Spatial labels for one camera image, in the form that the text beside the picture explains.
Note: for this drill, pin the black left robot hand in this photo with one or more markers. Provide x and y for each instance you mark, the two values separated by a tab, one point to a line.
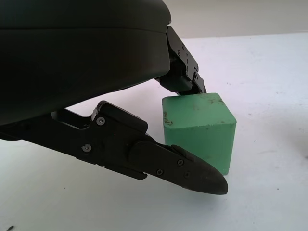
72	60

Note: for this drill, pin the green wooden block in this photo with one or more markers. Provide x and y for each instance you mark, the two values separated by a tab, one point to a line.
199	130

